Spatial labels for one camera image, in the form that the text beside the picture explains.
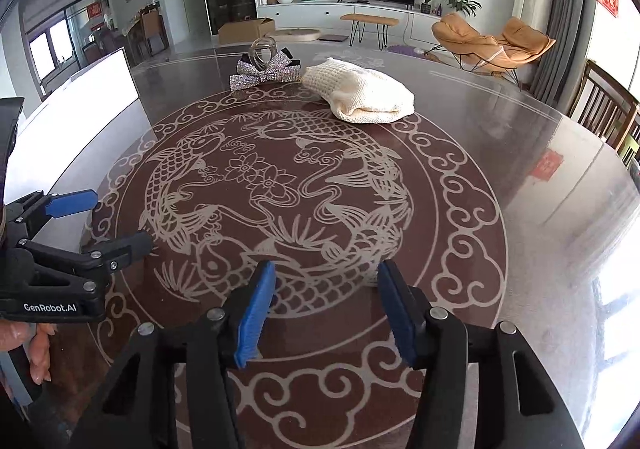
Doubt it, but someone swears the clear hair clip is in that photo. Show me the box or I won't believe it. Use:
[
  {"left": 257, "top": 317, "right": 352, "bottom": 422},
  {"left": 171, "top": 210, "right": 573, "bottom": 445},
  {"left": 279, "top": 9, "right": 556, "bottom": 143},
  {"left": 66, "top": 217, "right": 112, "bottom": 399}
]
[{"left": 250, "top": 36, "right": 277, "bottom": 69}]

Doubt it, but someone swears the orange lounge chair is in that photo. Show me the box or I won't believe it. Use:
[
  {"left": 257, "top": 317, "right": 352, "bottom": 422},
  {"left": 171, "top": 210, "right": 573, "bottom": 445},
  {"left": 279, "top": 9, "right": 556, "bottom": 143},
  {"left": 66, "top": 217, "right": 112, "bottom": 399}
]
[{"left": 431, "top": 12, "right": 557, "bottom": 76}]

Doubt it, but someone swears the grey curtain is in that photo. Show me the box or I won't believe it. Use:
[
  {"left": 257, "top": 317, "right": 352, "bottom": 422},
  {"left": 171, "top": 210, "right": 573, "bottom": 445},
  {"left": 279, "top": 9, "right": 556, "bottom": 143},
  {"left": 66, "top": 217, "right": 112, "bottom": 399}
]
[{"left": 530, "top": 0, "right": 601, "bottom": 105}]

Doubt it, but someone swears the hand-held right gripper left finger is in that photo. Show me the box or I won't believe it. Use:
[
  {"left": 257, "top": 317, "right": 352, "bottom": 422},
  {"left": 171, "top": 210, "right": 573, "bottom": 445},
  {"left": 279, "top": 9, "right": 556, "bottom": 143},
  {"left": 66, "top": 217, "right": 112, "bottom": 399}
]
[{"left": 65, "top": 260, "right": 277, "bottom": 449}]

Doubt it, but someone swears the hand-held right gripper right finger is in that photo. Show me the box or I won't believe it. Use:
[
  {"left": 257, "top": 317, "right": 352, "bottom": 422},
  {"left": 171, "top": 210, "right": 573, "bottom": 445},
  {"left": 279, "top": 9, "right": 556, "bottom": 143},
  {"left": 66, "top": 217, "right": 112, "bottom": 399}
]
[{"left": 376, "top": 259, "right": 586, "bottom": 449}]

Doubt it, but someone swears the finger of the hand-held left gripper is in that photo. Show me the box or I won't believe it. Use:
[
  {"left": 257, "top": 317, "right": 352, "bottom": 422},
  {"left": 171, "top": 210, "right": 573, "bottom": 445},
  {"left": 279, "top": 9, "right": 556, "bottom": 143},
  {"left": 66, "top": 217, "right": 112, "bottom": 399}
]
[
  {"left": 2, "top": 189, "right": 99, "bottom": 242},
  {"left": 16, "top": 230, "right": 155, "bottom": 293}
]

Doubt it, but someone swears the person's left hand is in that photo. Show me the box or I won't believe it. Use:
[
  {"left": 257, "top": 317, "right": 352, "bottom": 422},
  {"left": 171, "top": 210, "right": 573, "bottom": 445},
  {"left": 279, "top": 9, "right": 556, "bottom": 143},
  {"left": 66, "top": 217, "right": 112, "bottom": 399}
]
[{"left": 0, "top": 321, "right": 56, "bottom": 385}]

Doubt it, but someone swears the brown cardboard box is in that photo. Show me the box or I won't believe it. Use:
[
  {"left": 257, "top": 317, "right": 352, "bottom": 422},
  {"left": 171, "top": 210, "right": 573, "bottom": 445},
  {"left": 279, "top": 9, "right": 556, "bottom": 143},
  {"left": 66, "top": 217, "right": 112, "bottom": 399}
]
[{"left": 218, "top": 18, "right": 276, "bottom": 44}]

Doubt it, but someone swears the dark wooden chair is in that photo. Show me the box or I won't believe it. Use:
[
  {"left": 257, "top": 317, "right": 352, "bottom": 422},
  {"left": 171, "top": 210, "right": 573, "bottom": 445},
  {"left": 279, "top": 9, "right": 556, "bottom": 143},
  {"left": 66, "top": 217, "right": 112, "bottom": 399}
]
[{"left": 570, "top": 59, "right": 640, "bottom": 150}]

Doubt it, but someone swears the round beige pet bed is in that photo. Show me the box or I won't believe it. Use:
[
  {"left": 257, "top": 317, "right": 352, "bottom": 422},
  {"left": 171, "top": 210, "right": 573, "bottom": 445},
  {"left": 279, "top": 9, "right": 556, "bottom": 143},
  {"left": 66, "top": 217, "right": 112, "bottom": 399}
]
[{"left": 275, "top": 28, "right": 321, "bottom": 41}]

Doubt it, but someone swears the silver rhinestone bow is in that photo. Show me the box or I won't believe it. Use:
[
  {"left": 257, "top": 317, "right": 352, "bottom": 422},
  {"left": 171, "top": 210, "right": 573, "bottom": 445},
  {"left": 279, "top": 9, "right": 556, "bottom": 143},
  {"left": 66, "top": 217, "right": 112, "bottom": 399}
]
[{"left": 229, "top": 48, "right": 303, "bottom": 91}]

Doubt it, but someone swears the sliding glass door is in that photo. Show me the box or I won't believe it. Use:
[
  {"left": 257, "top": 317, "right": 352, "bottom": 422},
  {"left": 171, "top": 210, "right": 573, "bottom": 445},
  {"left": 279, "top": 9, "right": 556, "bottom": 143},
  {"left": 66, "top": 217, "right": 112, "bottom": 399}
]
[{"left": 20, "top": 0, "right": 111, "bottom": 95}]

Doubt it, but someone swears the white storage container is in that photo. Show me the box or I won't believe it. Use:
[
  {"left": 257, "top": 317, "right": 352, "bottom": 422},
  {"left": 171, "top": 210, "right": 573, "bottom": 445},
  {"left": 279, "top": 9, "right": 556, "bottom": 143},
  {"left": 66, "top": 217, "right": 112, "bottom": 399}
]
[{"left": 5, "top": 46, "right": 141, "bottom": 255}]

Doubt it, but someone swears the wooden dining chair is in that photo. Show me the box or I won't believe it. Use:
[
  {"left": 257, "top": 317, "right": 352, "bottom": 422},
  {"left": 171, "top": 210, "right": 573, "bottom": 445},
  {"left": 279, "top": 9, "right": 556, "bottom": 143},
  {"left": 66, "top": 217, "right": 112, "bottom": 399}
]
[{"left": 140, "top": 9, "right": 168, "bottom": 52}]

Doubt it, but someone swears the cream knitted mitt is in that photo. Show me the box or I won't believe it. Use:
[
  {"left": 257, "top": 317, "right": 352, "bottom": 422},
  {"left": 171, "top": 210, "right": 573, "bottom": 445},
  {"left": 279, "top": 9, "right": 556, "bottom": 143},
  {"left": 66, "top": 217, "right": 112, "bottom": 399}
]
[{"left": 301, "top": 58, "right": 416, "bottom": 125}]

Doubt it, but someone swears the white television cabinet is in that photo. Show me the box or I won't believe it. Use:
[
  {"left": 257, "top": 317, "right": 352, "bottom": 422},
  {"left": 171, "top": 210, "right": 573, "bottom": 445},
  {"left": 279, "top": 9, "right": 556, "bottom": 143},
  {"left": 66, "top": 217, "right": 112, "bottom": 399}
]
[{"left": 256, "top": 0, "right": 451, "bottom": 32}]

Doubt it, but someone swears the orange-topped bench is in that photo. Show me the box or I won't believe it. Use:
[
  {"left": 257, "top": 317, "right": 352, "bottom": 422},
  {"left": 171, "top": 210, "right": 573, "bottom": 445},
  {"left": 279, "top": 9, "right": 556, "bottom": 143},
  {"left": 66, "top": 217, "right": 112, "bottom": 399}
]
[{"left": 340, "top": 13, "right": 400, "bottom": 50}]

